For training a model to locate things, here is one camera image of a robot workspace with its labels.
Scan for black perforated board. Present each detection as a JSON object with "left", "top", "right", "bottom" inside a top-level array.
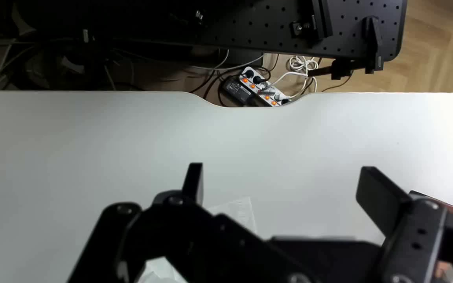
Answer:
[{"left": 105, "top": 0, "right": 409, "bottom": 62}]

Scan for black power adapter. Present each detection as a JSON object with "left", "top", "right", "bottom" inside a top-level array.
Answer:
[{"left": 220, "top": 75, "right": 262, "bottom": 106}]

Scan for white orange power strip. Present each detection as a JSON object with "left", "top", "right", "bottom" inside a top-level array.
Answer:
[{"left": 237, "top": 66, "right": 294, "bottom": 108}]

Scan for black clamp mount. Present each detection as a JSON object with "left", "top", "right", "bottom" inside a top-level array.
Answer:
[{"left": 310, "top": 15, "right": 385, "bottom": 81}]

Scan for white cable bundle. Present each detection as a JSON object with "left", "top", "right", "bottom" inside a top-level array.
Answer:
[{"left": 284, "top": 53, "right": 324, "bottom": 81}]

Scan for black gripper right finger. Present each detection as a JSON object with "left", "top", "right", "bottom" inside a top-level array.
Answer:
[{"left": 354, "top": 165, "right": 453, "bottom": 283}]

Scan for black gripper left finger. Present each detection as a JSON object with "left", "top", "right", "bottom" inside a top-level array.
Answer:
[{"left": 67, "top": 162, "right": 311, "bottom": 283}]

